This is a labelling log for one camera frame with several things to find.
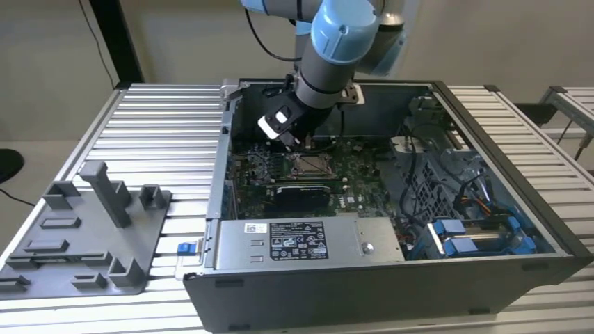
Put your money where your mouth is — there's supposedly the CPU chip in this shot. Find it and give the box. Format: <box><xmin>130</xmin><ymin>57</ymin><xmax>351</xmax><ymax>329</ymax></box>
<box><xmin>299</xmin><ymin>157</ymin><xmax>327</xmax><ymax>172</ymax></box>

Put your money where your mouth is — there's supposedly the metal socket cover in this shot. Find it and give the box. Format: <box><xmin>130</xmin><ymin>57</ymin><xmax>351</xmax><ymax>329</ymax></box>
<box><xmin>291</xmin><ymin>153</ymin><xmax>333</xmax><ymax>175</ymax></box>

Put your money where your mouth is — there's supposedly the CPU socket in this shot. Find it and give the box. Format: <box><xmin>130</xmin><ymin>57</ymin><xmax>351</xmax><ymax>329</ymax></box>
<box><xmin>288</xmin><ymin>152</ymin><xmax>333</xmax><ymax>177</ymax></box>

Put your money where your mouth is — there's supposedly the black RAM slot bank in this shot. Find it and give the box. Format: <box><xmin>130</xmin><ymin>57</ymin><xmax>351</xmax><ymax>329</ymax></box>
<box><xmin>272</xmin><ymin>175</ymin><xmax>348</xmax><ymax>185</ymax></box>

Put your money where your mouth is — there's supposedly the black graphics card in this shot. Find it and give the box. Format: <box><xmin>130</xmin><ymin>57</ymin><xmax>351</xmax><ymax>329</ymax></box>
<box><xmin>272</xmin><ymin>185</ymin><xmax>333</xmax><ymax>212</ymax></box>

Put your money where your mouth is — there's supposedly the green motherboard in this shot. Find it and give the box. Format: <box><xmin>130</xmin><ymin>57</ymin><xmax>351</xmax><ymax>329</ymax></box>
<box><xmin>229</xmin><ymin>137</ymin><xmax>395</xmax><ymax>220</ymax></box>

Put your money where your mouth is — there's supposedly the grey metal drive cage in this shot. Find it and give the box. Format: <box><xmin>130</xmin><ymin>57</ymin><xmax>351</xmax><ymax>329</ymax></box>
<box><xmin>373</xmin><ymin>134</ymin><xmax>467</xmax><ymax>224</ymax></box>

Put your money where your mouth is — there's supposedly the silver power supply unit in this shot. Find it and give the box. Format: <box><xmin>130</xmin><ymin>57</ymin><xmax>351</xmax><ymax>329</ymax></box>
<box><xmin>213</xmin><ymin>217</ymin><xmax>405</xmax><ymax>271</ymax></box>

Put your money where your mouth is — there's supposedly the blue disk carrier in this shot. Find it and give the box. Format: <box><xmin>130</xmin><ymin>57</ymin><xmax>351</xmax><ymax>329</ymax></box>
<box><xmin>443</xmin><ymin>237</ymin><xmax>479</xmax><ymax>257</ymax></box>
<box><xmin>436</xmin><ymin>218</ymin><xmax>466</xmax><ymax>234</ymax></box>

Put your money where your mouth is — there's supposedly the black PC case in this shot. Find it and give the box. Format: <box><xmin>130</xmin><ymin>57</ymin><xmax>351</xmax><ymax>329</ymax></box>
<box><xmin>183</xmin><ymin>78</ymin><xmax>594</xmax><ymax>333</ymax></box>

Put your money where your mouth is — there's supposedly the black box under table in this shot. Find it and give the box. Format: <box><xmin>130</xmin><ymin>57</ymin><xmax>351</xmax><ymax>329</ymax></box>
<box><xmin>514</xmin><ymin>102</ymin><xmax>558</xmax><ymax>127</ymax></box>

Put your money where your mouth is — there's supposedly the grey plastic parts rack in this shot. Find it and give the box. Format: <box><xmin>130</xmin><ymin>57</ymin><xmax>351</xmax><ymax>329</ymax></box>
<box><xmin>0</xmin><ymin>160</ymin><xmax>173</xmax><ymax>301</ymax></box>

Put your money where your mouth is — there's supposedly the metal slat side table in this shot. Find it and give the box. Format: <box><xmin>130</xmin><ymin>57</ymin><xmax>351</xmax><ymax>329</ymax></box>
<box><xmin>539</xmin><ymin>86</ymin><xmax>594</xmax><ymax>141</ymax></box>

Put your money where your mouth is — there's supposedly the black round chair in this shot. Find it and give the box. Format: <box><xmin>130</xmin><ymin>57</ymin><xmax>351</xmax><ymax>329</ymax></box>
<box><xmin>0</xmin><ymin>148</ymin><xmax>25</xmax><ymax>184</ymax></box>

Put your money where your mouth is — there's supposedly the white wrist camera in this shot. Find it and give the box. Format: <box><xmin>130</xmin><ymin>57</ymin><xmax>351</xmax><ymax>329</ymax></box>
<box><xmin>256</xmin><ymin>110</ymin><xmax>300</xmax><ymax>152</ymax></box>

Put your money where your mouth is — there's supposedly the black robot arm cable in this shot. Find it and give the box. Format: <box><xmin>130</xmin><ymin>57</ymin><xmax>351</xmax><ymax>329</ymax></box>
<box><xmin>243</xmin><ymin>6</ymin><xmax>303</xmax><ymax>63</ymax></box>

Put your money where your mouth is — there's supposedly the coloured wire bundle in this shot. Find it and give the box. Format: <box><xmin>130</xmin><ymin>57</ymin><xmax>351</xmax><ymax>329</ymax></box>
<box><xmin>455</xmin><ymin>173</ymin><xmax>494</xmax><ymax>217</ymax></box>

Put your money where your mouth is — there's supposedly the black vertical post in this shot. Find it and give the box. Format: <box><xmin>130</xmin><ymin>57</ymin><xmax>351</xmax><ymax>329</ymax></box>
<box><xmin>86</xmin><ymin>0</ymin><xmax>145</xmax><ymax>84</ymax></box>

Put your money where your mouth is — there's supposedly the thin black wall cable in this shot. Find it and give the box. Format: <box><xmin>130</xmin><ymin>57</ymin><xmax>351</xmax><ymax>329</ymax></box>
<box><xmin>77</xmin><ymin>0</ymin><xmax>117</xmax><ymax>88</ymax></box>

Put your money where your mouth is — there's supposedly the blue plastic bay bracket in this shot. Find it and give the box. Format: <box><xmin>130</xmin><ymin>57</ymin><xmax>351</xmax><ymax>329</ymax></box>
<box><xmin>502</xmin><ymin>214</ymin><xmax>538</xmax><ymax>255</ymax></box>

